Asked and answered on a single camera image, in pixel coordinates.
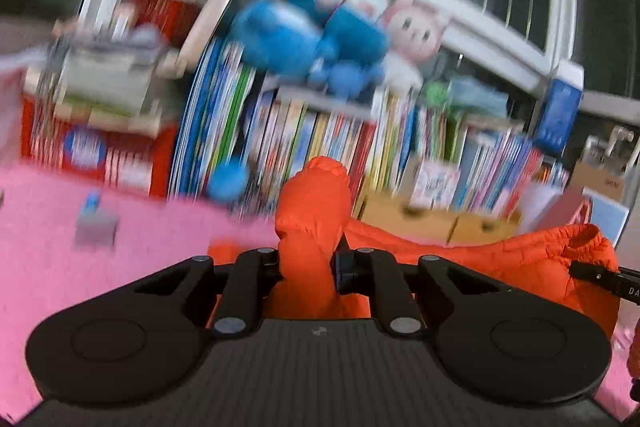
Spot white shelf board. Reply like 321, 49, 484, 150
275, 84, 378, 118

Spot green plastic bag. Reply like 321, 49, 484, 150
425, 79, 453, 108

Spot white device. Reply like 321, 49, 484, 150
585, 127, 633, 168

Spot grey plush toy blue tag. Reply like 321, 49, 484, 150
74, 192, 120, 248

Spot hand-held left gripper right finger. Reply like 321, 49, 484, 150
335, 248, 503, 340

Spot large red plastic crate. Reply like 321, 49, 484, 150
20, 99, 178, 198

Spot stack of teal booklets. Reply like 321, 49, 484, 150
447, 77, 511, 118

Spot white pencil print box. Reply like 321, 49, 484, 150
410, 159, 461, 208

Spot pink house shaped stand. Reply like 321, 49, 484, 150
560, 197, 596, 228

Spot brown cardboard box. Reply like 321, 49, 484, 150
570, 159, 628, 202

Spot stack of paper workbooks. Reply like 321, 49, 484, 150
25, 19, 176, 132

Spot pink rabbit plush toy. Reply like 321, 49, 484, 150
380, 0, 451, 92

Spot row of thin blue books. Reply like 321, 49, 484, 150
167, 37, 258, 198

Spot round blue plush ball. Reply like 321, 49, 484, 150
207, 161, 249, 202

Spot row of pastel spined books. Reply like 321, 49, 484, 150
455, 127, 546, 215

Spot row of green spined books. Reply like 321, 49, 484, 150
370, 89, 468, 198

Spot orange hooded puffer jacket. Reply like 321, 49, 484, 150
207, 156, 621, 340

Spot tan leaning board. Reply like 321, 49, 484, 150
175, 0, 241, 75

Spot pink rabbit print blanket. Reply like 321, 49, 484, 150
0, 164, 640, 423

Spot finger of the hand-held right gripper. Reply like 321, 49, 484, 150
569, 260, 623, 290

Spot white paper bag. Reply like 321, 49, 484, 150
0, 52, 31, 158

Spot blue plush toys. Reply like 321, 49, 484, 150
285, 0, 391, 72

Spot small red plastic basket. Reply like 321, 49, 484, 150
125, 0, 201, 48

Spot wooden drawer box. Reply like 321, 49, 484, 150
360, 192, 521, 245

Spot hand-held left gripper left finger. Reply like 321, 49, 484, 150
131, 247, 284, 341

